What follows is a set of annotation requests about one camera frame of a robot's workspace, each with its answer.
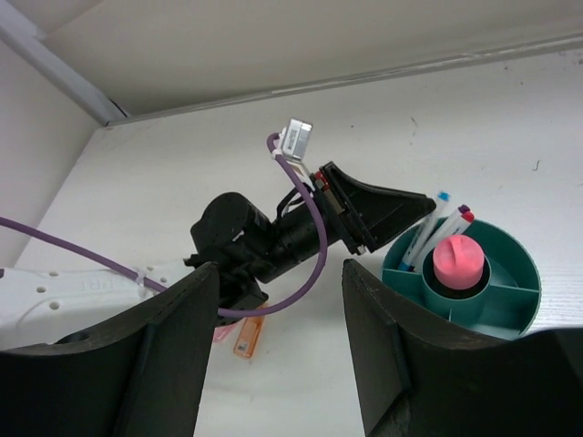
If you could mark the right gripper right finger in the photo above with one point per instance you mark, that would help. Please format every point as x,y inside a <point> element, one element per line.
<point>420,375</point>

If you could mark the teal round organizer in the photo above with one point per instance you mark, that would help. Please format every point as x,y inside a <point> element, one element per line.
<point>483,280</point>

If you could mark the pink correction tape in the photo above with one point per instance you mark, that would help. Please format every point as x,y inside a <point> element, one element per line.
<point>223,332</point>

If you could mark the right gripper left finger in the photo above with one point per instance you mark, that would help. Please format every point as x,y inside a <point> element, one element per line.
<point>139,373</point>

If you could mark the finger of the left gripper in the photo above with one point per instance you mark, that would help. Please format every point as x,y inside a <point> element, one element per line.
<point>363,216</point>

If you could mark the blue cap pen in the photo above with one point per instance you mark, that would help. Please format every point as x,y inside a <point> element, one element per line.
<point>423,232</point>

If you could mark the red cap pen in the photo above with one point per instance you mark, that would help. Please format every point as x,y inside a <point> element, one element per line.
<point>461,224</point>

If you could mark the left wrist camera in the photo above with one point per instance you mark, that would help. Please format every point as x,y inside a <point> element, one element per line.
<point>293,143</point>

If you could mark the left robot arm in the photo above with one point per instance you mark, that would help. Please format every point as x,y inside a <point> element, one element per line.
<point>45,307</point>

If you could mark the orange correction tape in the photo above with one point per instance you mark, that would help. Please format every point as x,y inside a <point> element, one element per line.
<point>247,340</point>

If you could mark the purple cap pen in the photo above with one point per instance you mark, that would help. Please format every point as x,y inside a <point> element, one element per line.
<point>438,236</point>

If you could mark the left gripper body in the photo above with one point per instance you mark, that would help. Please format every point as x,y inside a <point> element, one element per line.
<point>248,248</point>

